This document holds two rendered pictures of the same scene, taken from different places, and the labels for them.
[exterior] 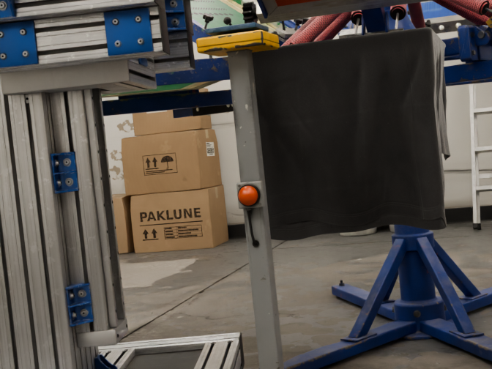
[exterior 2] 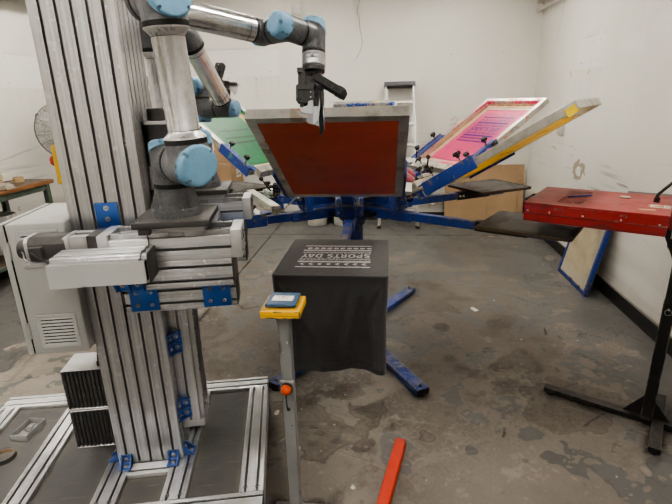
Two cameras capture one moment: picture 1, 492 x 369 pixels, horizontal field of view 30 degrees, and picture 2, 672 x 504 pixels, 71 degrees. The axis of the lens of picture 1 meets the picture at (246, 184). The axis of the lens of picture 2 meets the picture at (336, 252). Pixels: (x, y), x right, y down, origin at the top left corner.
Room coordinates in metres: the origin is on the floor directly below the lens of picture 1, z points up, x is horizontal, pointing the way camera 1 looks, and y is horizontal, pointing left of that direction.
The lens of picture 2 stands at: (0.33, 0.05, 1.59)
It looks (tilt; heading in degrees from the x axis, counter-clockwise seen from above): 18 degrees down; 350
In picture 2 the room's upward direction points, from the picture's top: 1 degrees counter-clockwise
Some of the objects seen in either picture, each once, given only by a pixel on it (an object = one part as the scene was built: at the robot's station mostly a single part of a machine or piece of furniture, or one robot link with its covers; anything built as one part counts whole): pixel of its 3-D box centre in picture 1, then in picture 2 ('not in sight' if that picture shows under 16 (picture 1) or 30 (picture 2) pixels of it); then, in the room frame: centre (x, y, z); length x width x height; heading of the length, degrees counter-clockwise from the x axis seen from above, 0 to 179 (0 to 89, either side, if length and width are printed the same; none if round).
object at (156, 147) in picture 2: not in sight; (171, 159); (1.84, 0.29, 1.42); 0.13 x 0.12 x 0.14; 30
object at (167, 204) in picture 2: not in sight; (175, 197); (1.84, 0.29, 1.31); 0.15 x 0.15 x 0.10
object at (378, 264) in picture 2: not in sight; (335, 256); (2.22, -0.27, 0.95); 0.48 x 0.44 x 0.01; 164
